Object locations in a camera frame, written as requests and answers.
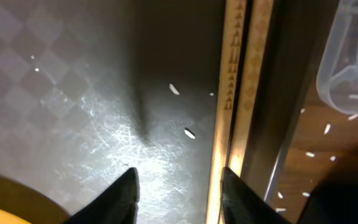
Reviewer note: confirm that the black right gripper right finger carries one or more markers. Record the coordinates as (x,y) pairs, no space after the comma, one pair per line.
(241,205)

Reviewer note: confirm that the dark brown serving tray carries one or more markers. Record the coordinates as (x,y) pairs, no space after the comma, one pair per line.
(89,89)

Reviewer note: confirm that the clear plastic waste bin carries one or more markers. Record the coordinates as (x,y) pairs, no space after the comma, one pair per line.
(337,79)

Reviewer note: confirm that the wooden chopstick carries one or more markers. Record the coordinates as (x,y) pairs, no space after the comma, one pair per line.
(256,28)
(233,27)

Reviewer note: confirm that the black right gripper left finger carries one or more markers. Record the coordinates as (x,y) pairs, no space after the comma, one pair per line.
(116,205)

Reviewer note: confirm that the black food waste tray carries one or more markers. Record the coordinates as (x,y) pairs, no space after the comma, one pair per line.
(331,204)

